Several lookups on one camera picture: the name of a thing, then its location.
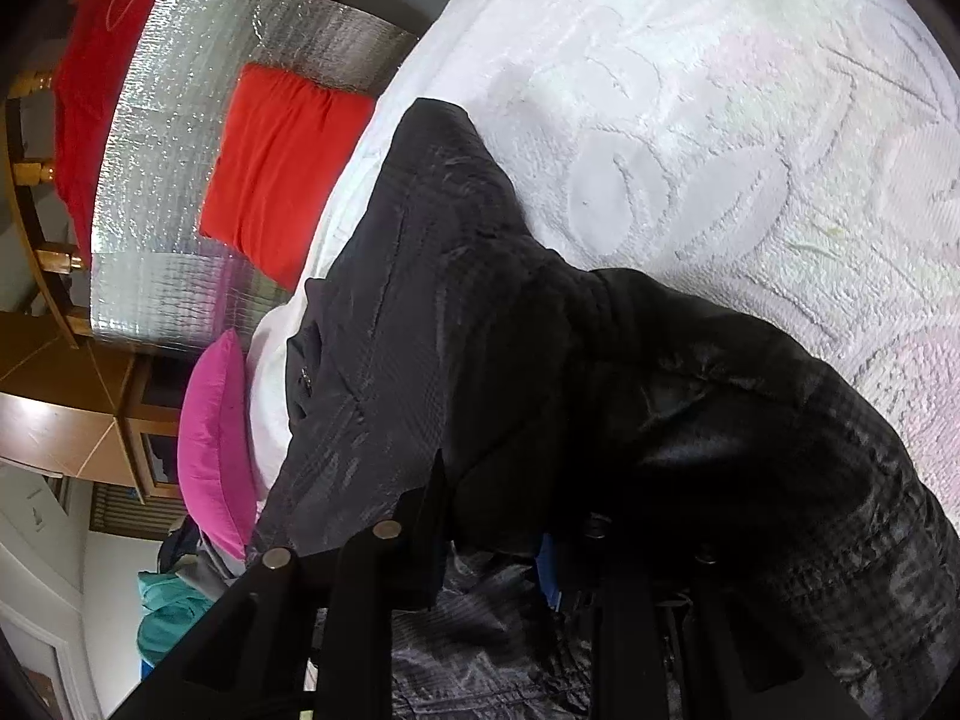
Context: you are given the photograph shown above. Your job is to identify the red hanging cloth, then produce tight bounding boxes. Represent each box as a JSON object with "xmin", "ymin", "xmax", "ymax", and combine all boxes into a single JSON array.
[{"xmin": 54, "ymin": 0, "xmax": 166, "ymax": 267}]

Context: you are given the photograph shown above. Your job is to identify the black denim jeans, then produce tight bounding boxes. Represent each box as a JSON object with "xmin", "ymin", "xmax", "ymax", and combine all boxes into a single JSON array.
[{"xmin": 247, "ymin": 97, "xmax": 960, "ymax": 720}]

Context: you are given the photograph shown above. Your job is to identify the wooden cabinet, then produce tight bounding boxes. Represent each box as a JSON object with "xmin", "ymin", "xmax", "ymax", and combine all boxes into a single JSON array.
[{"xmin": 0, "ymin": 311, "xmax": 188, "ymax": 503}]

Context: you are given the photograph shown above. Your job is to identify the silver foil sheet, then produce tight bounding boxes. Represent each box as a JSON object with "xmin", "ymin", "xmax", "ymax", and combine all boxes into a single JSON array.
[{"xmin": 88, "ymin": 0, "xmax": 417, "ymax": 353}]

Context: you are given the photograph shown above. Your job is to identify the teal cloth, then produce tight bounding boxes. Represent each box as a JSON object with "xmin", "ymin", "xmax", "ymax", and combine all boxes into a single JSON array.
[{"xmin": 136, "ymin": 568, "xmax": 218, "ymax": 665}]

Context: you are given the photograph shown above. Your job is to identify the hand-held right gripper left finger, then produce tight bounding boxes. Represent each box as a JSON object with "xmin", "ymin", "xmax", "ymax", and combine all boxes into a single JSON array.
[{"xmin": 112, "ymin": 450, "xmax": 452, "ymax": 720}]

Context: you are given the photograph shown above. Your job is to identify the pink pillow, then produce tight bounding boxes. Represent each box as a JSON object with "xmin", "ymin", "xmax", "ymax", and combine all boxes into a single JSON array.
[{"xmin": 178, "ymin": 330, "xmax": 263, "ymax": 560}]

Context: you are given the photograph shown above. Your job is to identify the white textured blanket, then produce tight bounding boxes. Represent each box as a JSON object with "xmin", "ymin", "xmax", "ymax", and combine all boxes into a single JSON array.
[{"xmin": 247, "ymin": 0, "xmax": 960, "ymax": 526}]

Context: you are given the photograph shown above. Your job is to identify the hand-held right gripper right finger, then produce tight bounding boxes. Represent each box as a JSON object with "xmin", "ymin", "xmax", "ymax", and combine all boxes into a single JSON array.
[{"xmin": 536, "ymin": 517, "xmax": 833, "ymax": 720}]

